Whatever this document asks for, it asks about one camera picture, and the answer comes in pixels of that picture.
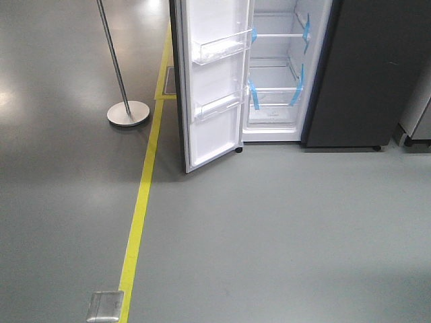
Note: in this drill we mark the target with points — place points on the clear fridge crisper drawer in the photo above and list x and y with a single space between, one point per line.
271 106

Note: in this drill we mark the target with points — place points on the open fridge door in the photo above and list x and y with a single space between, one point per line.
204 21

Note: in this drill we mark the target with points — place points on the lower clear door bin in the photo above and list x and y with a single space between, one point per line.
211 109

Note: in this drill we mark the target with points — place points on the clear door bin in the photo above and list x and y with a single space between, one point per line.
211 109
221 48

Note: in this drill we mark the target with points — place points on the yellow floor tape line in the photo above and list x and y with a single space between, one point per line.
131 257

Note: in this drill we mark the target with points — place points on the middle clear door bin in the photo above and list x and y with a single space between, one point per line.
221 48

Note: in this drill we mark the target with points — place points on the far metal floor plate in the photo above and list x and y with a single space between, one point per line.
105 306

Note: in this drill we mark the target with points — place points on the grey low unit far right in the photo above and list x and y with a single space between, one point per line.
414 126

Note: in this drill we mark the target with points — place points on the silver stanchion post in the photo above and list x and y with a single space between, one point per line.
125 113

